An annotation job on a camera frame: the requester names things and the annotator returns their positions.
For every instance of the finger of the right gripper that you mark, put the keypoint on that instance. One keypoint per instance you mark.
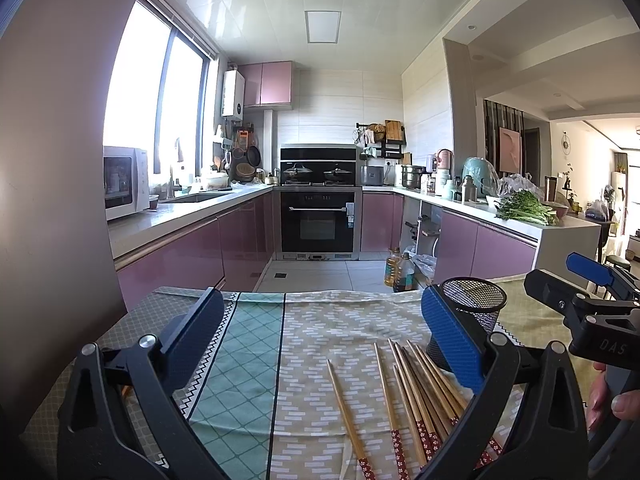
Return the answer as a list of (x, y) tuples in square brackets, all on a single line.
[(592, 267), (563, 296)]

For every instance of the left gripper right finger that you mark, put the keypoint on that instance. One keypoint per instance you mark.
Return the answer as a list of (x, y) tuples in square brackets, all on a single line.
[(548, 437)]

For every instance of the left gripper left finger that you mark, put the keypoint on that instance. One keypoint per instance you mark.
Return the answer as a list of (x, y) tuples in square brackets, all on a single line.
[(96, 438)]

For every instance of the lone wooden chopstick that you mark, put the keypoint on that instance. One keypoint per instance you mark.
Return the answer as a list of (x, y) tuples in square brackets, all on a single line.
[(351, 431)]

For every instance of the kitchen window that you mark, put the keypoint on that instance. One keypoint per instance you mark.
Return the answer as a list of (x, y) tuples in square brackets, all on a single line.
[(158, 92)]

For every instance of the person right hand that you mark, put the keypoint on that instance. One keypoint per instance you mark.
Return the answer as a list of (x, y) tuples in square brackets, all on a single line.
[(624, 406)]

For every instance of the green bar stool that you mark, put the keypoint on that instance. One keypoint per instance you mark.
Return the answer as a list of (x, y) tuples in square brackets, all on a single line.
[(618, 262)]

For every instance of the yellow green cloth mat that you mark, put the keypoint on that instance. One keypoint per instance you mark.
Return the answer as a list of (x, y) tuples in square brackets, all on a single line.
[(527, 320)]

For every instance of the black mesh utensil cup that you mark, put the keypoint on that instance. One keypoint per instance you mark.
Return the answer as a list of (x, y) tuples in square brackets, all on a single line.
[(472, 304)]

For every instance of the green leafy vegetables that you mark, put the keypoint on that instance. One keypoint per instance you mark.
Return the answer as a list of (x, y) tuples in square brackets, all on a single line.
[(524, 206)]

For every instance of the purple lower cabinets right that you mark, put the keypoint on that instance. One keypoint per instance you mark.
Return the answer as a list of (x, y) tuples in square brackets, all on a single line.
[(464, 240)]

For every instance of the purple cabinets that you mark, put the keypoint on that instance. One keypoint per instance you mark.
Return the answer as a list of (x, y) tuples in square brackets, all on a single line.
[(224, 242), (464, 240)]

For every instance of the dark sauce bottle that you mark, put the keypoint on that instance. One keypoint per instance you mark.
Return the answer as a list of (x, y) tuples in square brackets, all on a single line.
[(404, 274)]

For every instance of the cooking oil bottle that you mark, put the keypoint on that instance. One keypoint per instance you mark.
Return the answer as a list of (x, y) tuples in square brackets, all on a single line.
[(392, 263)]

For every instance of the pink electric kettle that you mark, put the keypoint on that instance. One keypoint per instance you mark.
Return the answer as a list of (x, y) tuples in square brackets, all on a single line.
[(444, 160)]

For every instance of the steel cooking pot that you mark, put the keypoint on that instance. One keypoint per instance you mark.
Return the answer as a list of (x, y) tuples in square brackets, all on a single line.
[(411, 176)]

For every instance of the purple lower cabinets left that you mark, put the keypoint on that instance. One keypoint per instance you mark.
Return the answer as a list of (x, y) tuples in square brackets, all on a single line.
[(224, 242)]

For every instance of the white microwave oven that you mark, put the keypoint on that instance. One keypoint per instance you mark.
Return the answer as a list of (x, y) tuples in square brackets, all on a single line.
[(125, 181)]

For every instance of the black built-in oven stove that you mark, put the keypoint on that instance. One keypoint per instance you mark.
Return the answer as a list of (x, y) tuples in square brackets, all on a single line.
[(319, 200)]

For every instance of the white water heater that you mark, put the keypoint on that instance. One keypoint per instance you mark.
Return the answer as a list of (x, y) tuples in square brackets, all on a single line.
[(233, 95)]

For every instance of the pink upper cabinet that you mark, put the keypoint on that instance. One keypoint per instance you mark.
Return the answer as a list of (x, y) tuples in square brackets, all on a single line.
[(268, 85)]

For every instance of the ceiling light panel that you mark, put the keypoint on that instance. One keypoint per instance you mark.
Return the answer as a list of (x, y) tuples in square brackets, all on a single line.
[(323, 27)]

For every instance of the black wall spice rack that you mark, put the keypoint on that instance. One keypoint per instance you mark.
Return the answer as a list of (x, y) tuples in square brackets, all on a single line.
[(384, 140)]

